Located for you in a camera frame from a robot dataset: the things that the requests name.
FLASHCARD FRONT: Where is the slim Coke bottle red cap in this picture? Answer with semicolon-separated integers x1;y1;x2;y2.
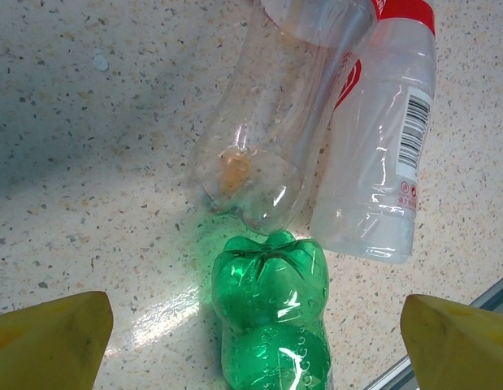
182;0;378;237

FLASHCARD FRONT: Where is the green Sprite bottle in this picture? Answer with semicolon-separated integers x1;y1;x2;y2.
210;230;334;390

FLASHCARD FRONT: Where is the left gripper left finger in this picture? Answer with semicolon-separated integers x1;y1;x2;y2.
0;290;115;390

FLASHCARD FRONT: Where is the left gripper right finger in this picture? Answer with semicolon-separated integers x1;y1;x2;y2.
400;294;503;390

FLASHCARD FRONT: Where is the white label bottle red cap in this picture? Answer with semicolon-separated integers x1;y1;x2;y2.
309;0;438;266

